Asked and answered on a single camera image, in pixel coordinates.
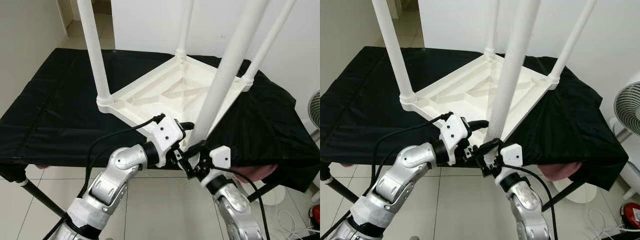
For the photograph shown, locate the black table cloth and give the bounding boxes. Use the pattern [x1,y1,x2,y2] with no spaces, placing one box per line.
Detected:
[320,46,630,192]
[0,47,320,194]

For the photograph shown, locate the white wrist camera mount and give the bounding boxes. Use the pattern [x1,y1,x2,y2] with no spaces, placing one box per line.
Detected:
[494,143,524,186]
[201,145,232,189]
[439,114,471,166]
[148,117,185,169]

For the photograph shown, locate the white round fan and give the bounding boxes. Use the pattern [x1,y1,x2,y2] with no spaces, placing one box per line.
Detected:
[307,89,320,132]
[609,74,640,192]

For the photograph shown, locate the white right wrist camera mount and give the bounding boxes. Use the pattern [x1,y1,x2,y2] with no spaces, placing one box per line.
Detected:
[201,145,232,189]
[494,143,524,186]

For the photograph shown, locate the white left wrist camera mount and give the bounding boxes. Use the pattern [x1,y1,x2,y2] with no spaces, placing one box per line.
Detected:
[439,114,471,166]
[148,117,185,169]

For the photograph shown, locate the white plastic children tabletop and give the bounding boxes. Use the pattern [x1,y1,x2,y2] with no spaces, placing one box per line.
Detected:
[96,52,257,152]
[399,51,561,151]

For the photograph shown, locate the white floor cable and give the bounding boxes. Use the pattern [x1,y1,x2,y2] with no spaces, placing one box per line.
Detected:
[587,205,640,239]
[277,209,320,239]

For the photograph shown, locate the pink object under table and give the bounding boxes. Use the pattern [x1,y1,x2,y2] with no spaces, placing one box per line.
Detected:
[234,164,277,184]
[539,161,584,183]

